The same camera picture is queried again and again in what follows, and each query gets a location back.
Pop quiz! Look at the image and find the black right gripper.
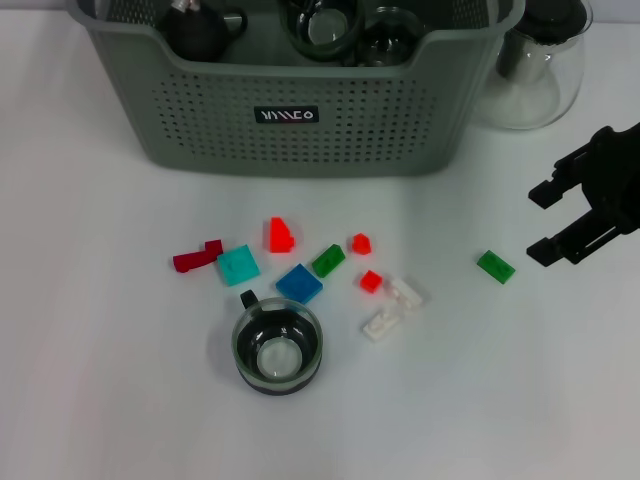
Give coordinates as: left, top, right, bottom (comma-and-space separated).
525, 122, 640, 266

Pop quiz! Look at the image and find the glass teacup with black sleeve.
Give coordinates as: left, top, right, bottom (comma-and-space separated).
278, 0, 367, 64
231, 288, 325, 397
357, 5, 426, 67

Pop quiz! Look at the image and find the grey-green perforated storage bin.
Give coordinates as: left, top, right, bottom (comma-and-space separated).
64, 0, 527, 180

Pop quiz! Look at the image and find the green flat plate brick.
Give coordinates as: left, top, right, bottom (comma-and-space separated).
475, 249, 517, 285

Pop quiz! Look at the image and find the glass carafe with black lid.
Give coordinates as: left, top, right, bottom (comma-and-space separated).
469, 0, 594, 132

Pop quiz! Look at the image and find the white plate brick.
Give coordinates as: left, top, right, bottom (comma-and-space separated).
362, 307, 404, 344
387, 277, 425, 311

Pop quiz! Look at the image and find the small red cube brick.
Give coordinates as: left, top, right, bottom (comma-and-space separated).
359, 269, 384, 294

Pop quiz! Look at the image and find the green rectangular brick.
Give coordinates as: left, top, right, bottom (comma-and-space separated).
311, 243, 347, 278

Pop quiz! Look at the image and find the blue square plate brick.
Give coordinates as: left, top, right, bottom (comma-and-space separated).
275, 263, 325, 304

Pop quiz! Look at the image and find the tall red wedge brick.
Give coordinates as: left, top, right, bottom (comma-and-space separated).
262, 216, 297, 255

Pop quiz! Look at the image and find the teal square plate brick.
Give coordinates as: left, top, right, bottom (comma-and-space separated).
216, 243, 262, 287

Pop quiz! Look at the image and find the dark red long brick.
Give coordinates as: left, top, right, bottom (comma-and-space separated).
172, 239, 224, 274

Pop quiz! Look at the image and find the black ceramic teapot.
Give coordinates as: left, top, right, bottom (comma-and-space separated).
162, 3, 250, 64

